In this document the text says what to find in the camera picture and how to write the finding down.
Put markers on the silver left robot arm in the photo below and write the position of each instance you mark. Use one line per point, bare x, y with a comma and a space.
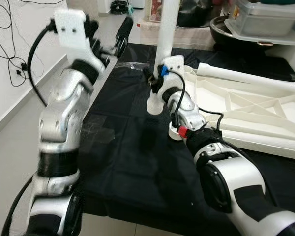
59, 128

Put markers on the small black floor appliance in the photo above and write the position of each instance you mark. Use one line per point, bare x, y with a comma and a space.
119, 6

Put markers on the black power adapter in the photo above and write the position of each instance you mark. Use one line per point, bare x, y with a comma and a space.
23, 65

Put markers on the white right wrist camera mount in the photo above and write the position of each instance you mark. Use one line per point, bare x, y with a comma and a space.
173, 66

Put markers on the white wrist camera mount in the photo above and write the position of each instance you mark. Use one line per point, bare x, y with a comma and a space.
173, 66
71, 27

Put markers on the clear tape strip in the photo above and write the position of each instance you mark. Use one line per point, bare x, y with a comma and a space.
132, 65

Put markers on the clear tape cross patch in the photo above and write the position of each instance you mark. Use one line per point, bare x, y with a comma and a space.
98, 130

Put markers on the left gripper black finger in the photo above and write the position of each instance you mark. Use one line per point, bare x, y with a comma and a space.
124, 34
92, 25

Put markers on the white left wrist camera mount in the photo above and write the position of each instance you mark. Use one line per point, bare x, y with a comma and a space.
71, 27

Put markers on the clear plastic storage box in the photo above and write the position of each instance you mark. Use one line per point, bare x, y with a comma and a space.
265, 22

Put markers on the white plastic children table top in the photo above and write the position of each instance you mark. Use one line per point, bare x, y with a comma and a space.
265, 113

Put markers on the black table cloth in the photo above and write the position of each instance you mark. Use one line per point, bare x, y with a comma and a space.
137, 162

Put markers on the red printed box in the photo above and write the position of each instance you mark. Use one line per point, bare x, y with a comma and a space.
155, 10

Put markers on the black plastic bag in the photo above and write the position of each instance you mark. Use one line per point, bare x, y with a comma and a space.
196, 12

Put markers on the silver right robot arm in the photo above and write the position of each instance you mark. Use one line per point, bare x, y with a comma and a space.
236, 187

